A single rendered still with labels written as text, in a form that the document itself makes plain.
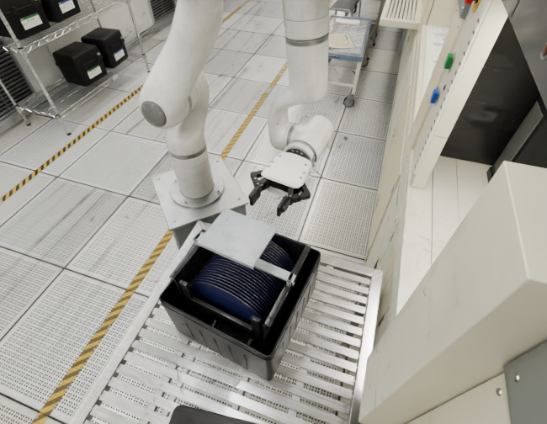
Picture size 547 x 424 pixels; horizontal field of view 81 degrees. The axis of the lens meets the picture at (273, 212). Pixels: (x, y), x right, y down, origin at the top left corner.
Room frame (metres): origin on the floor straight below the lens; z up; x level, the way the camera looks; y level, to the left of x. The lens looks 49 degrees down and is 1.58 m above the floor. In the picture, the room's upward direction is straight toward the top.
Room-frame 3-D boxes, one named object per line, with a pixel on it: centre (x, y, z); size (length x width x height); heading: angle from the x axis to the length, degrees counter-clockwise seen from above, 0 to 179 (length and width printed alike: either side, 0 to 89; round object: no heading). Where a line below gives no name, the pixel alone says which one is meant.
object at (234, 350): (0.38, 0.07, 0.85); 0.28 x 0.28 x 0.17; 63
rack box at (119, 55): (3.18, 1.59, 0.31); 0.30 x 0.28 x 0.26; 165
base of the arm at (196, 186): (0.83, 0.27, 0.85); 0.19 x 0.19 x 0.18
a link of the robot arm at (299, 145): (0.63, -0.07, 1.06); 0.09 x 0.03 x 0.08; 63
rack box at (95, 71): (2.84, 1.69, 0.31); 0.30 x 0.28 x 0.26; 157
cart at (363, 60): (3.11, -0.65, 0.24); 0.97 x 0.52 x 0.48; 164
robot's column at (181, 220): (0.83, 0.27, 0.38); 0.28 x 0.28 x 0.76; 26
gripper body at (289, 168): (0.58, -0.04, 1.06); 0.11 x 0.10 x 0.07; 153
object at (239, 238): (0.38, 0.07, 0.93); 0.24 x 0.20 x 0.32; 63
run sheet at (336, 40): (2.95, -0.57, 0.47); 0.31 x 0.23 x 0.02; 3
